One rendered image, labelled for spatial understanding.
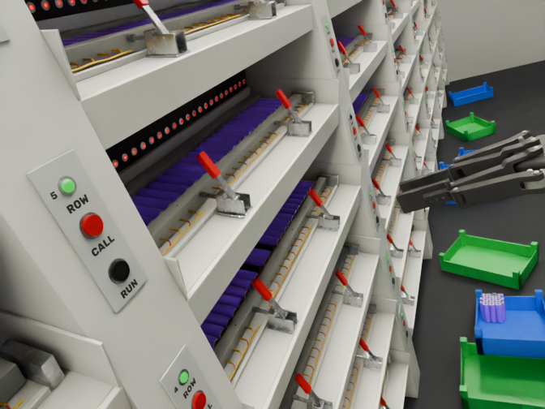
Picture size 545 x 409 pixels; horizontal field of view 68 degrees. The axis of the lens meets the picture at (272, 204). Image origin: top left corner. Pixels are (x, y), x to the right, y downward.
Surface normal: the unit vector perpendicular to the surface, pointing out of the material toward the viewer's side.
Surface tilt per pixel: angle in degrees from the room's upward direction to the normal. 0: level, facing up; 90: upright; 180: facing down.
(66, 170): 90
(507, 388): 0
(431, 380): 0
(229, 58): 105
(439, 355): 0
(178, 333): 90
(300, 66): 90
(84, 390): 15
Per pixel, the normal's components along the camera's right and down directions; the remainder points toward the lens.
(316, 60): -0.37, 0.50
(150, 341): 0.87, -0.10
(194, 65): 0.93, 0.13
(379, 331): -0.08, -0.85
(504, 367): -0.33, -0.85
